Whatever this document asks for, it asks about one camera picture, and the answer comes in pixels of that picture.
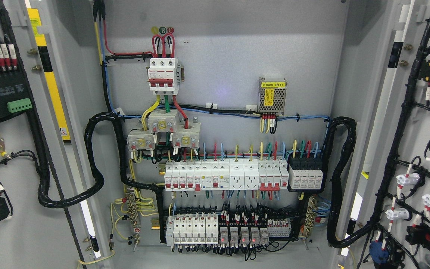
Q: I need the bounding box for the red white main breaker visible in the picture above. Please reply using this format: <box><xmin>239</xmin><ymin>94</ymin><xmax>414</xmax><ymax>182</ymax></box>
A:
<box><xmin>148</xmin><ymin>58</ymin><xmax>181</xmax><ymax>95</ymax></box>

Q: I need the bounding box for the grey current transformer left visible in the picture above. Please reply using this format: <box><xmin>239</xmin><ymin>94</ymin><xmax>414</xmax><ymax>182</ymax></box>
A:
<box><xmin>127</xmin><ymin>130</ymin><xmax>158</xmax><ymax>158</ymax></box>

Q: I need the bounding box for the white socket breaker row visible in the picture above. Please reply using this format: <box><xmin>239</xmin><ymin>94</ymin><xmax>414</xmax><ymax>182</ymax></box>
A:
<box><xmin>164</xmin><ymin>157</ymin><xmax>289</xmax><ymax>191</ymax></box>

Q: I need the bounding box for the lower white breaker row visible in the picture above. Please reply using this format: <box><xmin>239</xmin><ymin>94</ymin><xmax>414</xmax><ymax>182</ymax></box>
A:
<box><xmin>165</xmin><ymin>213</ymin><xmax>220</xmax><ymax>247</ymax></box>

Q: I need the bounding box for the brass ground terminal bar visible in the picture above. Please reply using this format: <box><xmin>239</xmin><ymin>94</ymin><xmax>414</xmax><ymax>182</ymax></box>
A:
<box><xmin>125</xmin><ymin>190</ymin><xmax>141</xmax><ymax>234</ymax></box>

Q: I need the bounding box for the grey current transformer middle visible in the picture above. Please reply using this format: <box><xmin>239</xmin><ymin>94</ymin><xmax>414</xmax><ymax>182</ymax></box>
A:
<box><xmin>147</xmin><ymin>109</ymin><xmax>180</xmax><ymax>133</ymax></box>

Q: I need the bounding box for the relay row with red leds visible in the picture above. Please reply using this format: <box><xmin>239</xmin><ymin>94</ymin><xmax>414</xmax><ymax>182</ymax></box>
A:
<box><xmin>218</xmin><ymin>203</ymin><xmax>298</xmax><ymax>250</ymax></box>

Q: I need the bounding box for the grey cabinet door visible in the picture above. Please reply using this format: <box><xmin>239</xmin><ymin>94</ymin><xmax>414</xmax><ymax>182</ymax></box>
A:
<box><xmin>0</xmin><ymin>0</ymin><xmax>107</xmax><ymax>269</ymax></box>
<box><xmin>324</xmin><ymin>0</ymin><xmax>430</xmax><ymax>269</ymax></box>

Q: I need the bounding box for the black left cable conduit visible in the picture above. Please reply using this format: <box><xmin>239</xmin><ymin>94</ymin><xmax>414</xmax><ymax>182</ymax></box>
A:
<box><xmin>25</xmin><ymin>111</ymin><xmax>165</xmax><ymax>243</ymax></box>

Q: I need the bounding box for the metal mesh power supply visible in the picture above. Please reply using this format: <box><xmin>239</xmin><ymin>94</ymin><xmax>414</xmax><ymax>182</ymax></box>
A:
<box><xmin>258</xmin><ymin>77</ymin><xmax>287</xmax><ymax>114</ymax></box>

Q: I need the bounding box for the black white surge protector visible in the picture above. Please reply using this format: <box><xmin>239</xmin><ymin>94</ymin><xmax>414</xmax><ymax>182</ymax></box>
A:
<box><xmin>288</xmin><ymin>157</ymin><xmax>325</xmax><ymax>194</ymax></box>

